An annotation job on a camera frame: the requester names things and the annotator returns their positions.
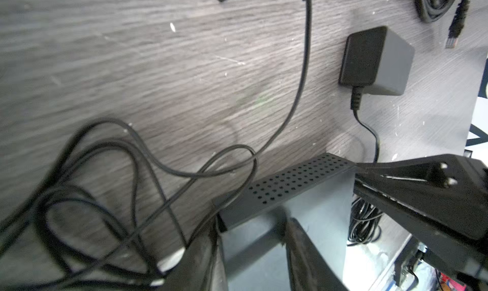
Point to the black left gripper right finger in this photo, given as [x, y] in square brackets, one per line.
[307, 269]

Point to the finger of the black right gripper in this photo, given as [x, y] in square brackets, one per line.
[448, 252]
[447, 176]

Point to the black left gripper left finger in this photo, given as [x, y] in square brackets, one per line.
[195, 270]

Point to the black rectangular box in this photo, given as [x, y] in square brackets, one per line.
[317, 193]

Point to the black power adapter with cable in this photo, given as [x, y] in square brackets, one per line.
[129, 266]

